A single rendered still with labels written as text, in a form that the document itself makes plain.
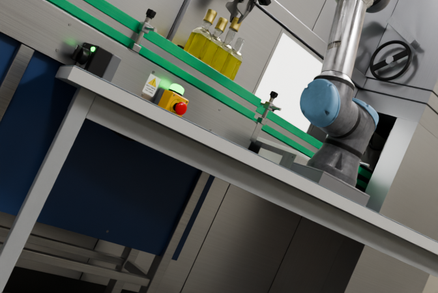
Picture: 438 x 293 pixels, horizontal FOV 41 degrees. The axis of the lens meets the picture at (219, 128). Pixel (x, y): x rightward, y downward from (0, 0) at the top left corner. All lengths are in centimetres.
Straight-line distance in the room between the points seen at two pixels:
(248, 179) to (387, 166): 130
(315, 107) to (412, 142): 123
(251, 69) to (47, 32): 104
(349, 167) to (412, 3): 155
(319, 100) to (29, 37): 76
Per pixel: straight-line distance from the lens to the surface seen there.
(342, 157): 165
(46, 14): 156
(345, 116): 159
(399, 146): 274
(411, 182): 284
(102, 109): 139
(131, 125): 141
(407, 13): 305
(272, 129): 228
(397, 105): 283
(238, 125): 199
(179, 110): 169
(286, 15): 247
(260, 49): 238
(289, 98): 256
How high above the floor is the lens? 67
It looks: 4 degrees up
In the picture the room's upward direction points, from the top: 25 degrees clockwise
